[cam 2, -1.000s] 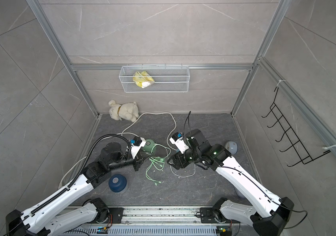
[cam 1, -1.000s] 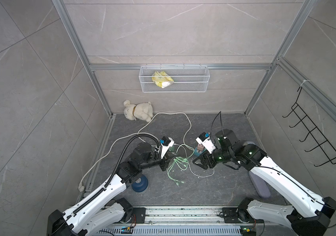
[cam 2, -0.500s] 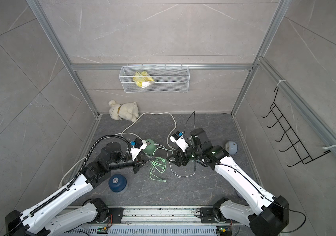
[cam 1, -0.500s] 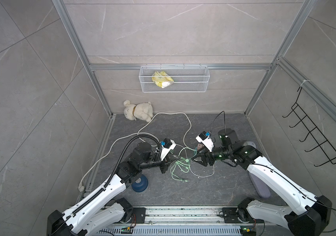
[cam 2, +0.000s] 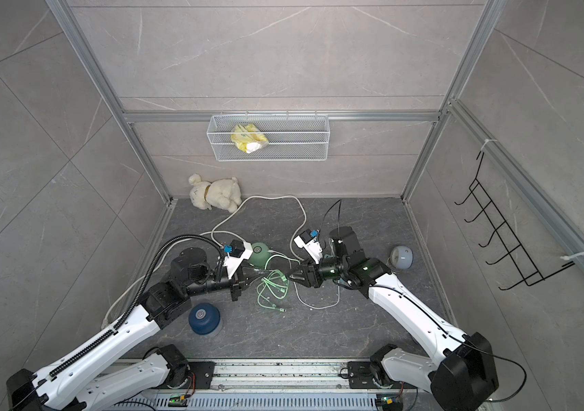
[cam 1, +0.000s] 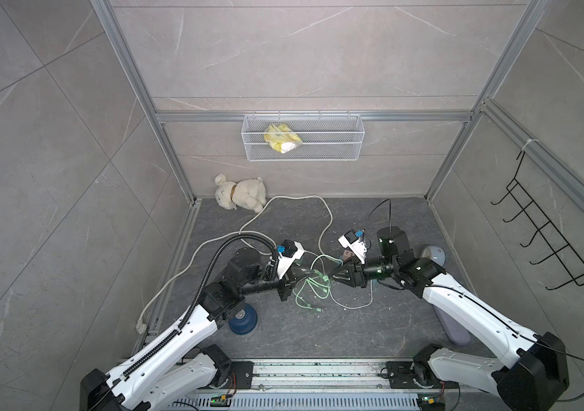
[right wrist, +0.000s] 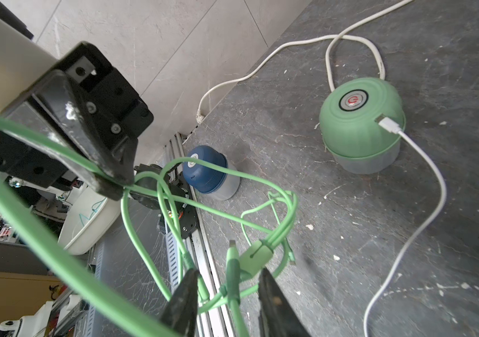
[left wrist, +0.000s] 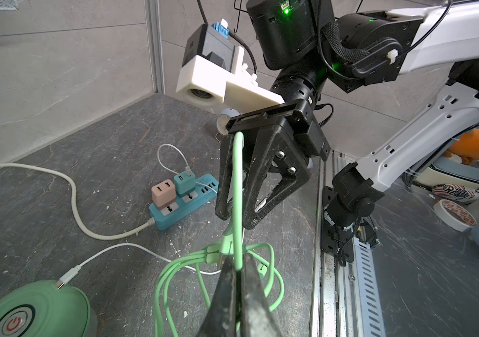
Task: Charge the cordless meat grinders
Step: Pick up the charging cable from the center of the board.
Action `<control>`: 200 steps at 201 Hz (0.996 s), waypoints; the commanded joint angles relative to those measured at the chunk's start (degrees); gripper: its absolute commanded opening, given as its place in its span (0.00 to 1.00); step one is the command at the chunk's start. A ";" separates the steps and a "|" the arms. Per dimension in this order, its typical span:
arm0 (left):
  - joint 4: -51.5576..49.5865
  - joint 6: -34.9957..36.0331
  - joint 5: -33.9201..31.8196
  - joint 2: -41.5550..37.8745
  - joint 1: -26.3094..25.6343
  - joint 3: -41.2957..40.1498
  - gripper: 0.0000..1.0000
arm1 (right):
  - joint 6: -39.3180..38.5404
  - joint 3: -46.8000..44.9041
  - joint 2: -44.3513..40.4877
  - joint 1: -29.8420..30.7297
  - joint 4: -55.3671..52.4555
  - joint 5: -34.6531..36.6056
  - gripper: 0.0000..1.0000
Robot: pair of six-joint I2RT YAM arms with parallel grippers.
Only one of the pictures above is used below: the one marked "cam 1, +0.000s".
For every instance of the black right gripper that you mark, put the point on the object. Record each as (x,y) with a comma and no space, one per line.
(354,270)

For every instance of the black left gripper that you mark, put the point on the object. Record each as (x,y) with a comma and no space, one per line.
(284,285)

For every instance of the pink USB charger adapter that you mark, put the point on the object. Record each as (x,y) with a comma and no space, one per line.
(347,255)

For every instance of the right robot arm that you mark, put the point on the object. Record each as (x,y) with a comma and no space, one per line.
(527,371)

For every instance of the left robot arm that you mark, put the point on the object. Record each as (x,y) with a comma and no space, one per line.
(157,375)

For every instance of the white plush teddy bear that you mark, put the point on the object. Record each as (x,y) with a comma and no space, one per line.
(249,194)

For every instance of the purple glasses case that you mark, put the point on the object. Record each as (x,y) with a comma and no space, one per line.
(456,332)

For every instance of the yellow packet in basket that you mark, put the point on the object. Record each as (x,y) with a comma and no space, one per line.
(281,138)

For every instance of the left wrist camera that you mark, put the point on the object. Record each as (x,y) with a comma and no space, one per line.
(288,253)

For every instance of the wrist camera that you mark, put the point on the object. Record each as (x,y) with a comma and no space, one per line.
(354,242)
(288,253)

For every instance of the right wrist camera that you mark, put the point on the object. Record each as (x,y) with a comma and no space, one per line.
(354,242)

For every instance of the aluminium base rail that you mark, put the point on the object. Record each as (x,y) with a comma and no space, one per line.
(319,384)

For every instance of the white wire wall basket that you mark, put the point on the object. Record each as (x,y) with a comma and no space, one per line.
(325,137)

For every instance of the black wire hook rack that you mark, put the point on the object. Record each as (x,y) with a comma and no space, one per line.
(543,230)

